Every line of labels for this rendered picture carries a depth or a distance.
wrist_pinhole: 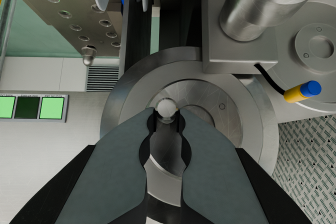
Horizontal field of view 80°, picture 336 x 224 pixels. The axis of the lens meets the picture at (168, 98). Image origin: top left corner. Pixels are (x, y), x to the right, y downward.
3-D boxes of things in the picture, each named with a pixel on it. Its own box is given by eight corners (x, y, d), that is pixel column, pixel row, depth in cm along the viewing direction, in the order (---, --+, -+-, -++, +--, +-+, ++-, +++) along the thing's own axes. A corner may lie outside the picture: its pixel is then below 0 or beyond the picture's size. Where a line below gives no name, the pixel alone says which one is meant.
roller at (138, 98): (256, 59, 17) (271, 208, 15) (203, 108, 42) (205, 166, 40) (120, 59, 17) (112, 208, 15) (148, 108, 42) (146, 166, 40)
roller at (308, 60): (376, -11, 19) (405, 114, 17) (258, 75, 44) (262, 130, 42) (251, -14, 19) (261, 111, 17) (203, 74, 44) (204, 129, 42)
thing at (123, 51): (134, -83, 22) (123, 78, 18) (151, 31, 45) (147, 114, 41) (130, -84, 22) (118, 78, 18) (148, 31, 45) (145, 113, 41)
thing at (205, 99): (220, 202, 14) (122, 151, 14) (213, 194, 16) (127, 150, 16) (259, 103, 15) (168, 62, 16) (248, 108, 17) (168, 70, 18)
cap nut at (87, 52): (93, 46, 51) (92, 63, 50) (98, 53, 55) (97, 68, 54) (79, 46, 51) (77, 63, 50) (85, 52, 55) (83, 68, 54)
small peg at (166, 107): (182, 111, 12) (163, 124, 12) (179, 117, 15) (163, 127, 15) (170, 92, 12) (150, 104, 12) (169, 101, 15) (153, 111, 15)
